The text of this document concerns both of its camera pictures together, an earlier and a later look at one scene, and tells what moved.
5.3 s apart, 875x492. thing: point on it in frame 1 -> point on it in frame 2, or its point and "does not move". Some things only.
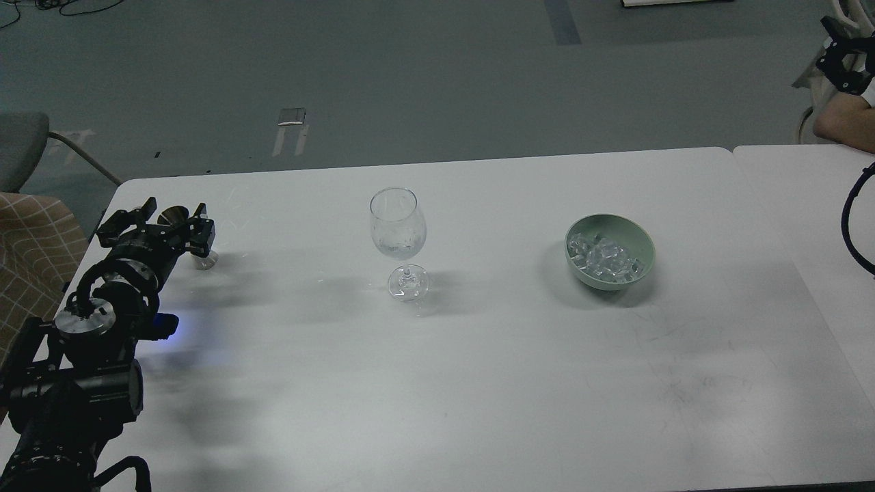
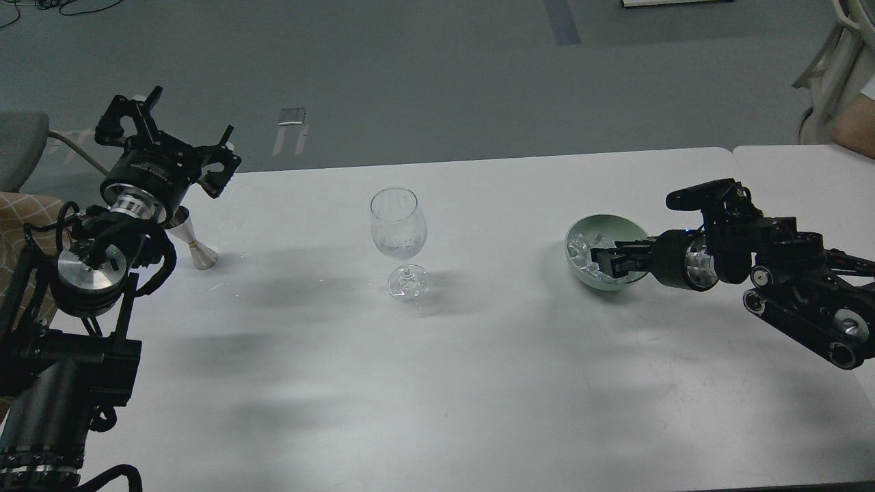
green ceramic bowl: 609,251 does not move
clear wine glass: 398,227 does not move
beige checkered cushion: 42,251 does not move
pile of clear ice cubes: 603,259 does not move
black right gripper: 830,61 -> 679,257
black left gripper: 152,249 -> 152,171
